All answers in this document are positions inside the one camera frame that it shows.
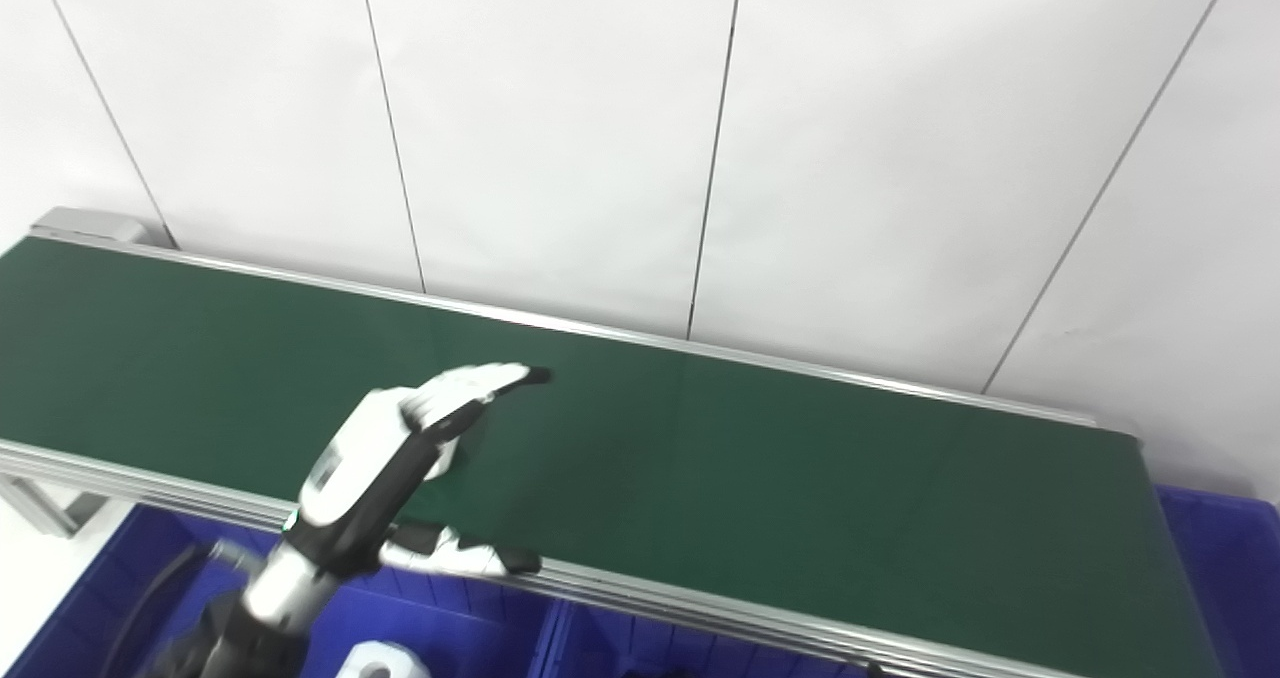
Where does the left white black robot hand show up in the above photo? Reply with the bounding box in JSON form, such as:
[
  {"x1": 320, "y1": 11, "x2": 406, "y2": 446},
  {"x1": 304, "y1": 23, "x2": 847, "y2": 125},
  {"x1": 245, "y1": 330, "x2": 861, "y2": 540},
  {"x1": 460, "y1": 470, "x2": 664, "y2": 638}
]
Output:
[{"x1": 283, "y1": 362, "x2": 553, "y2": 579}]

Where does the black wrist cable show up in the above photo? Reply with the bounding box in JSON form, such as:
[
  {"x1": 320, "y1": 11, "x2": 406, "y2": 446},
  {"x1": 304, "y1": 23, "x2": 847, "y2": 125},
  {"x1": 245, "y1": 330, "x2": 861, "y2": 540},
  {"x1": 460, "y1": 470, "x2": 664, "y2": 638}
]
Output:
[{"x1": 100, "y1": 543, "x2": 216, "y2": 678}]

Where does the green conveyor belt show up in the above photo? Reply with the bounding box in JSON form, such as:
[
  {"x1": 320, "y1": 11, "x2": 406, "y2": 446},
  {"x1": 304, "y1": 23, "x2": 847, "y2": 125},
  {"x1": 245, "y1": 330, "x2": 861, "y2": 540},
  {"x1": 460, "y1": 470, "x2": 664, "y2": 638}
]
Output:
[
  {"x1": 0, "y1": 206, "x2": 1241, "y2": 678},
  {"x1": 0, "y1": 236, "x2": 1226, "y2": 678}
]

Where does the blue plastic bin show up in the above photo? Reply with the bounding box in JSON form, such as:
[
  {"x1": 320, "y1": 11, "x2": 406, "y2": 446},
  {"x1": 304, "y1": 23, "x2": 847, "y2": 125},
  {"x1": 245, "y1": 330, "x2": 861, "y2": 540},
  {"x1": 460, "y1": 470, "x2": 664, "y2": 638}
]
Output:
[
  {"x1": 540, "y1": 603, "x2": 901, "y2": 678},
  {"x1": 8, "y1": 503, "x2": 561, "y2": 678},
  {"x1": 1155, "y1": 483, "x2": 1280, "y2": 678}
]

